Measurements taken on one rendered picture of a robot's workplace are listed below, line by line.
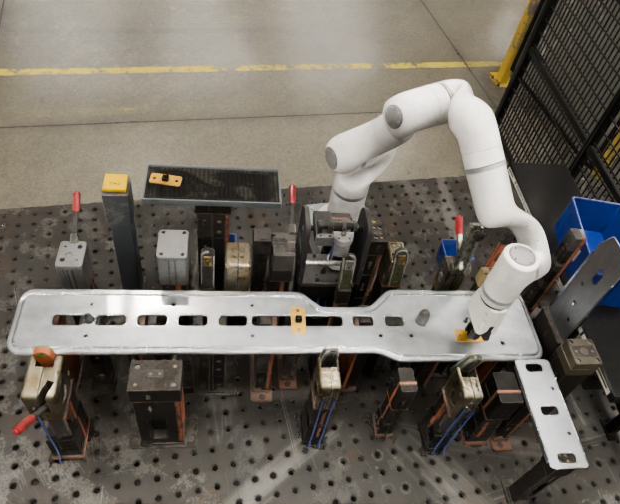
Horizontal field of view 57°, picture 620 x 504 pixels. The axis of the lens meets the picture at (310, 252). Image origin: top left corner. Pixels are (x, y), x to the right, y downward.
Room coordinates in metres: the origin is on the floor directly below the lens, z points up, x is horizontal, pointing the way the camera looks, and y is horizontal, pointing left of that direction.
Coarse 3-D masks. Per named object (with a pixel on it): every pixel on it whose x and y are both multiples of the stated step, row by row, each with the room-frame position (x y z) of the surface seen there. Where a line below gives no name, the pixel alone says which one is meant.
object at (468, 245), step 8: (472, 224) 1.11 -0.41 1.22; (480, 224) 1.12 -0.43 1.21; (472, 232) 1.11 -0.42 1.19; (480, 232) 1.08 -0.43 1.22; (464, 240) 1.10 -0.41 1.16; (472, 240) 1.10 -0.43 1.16; (480, 240) 1.07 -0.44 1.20; (464, 248) 1.09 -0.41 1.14; (472, 248) 1.10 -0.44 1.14; (456, 256) 1.10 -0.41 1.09; (464, 256) 1.09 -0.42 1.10; (472, 256) 1.09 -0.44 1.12; (456, 264) 1.08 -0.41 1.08; (464, 264) 1.09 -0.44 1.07; (456, 272) 1.07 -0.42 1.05; (464, 272) 1.08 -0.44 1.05
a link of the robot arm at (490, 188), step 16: (480, 176) 1.00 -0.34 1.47; (496, 176) 1.00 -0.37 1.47; (480, 192) 0.98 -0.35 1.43; (496, 192) 0.98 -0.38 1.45; (480, 208) 0.97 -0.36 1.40; (496, 208) 0.96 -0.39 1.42; (512, 208) 0.97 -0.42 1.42; (496, 224) 0.95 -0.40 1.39; (512, 224) 0.96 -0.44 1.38; (528, 224) 0.97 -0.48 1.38; (528, 240) 0.98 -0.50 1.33; (544, 240) 0.97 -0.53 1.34; (544, 256) 0.95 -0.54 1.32; (544, 272) 0.92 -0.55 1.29
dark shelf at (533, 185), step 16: (512, 176) 1.60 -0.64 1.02; (528, 176) 1.60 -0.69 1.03; (544, 176) 1.61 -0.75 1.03; (560, 176) 1.63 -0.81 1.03; (528, 192) 1.51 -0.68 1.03; (544, 192) 1.53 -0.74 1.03; (560, 192) 1.55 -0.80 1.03; (576, 192) 1.56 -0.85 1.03; (528, 208) 1.44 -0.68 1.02; (544, 208) 1.45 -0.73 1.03; (560, 208) 1.46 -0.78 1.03; (544, 224) 1.37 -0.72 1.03; (560, 288) 1.13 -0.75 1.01; (592, 320) 1.02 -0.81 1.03; (608, 320) 1.03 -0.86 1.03; (592, 336) 0.96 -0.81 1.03; (608, 336) 0.98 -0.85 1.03; (608, 352) 0.92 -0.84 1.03; (608, 368) 0.87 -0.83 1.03; (608, 384) 0.82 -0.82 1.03; (608, 400) 0.79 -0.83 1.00
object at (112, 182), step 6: (108, 174) 1.08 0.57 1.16; (114, 174) 1.08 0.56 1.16; (120, 174) 1.09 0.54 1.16; (126, 174) 1.09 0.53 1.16; (108, 180) 1.06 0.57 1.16; (114, 180) 1.06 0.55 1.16; (120, 180) 1.07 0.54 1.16; (126, 180) 1.07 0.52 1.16; (108, 186) 1.04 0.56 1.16; (114, 186) 1.04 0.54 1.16; (120, 186) 1.04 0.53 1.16; (126, 186) 1.05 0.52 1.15
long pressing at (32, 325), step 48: (48, 336) 0.66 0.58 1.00; (96, 336) 0.68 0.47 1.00; (144, 336) 0.71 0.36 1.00; (192, 336) 0.74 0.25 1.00; (240, 336) 0.76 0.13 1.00; (288, 336) 0.79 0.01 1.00; (336, 336) 0.82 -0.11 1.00; (384, 336) 0.85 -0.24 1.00; (432, 336) 0.88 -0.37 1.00; (480, 336) 0.91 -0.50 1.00; (528, 336) 0.94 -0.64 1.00
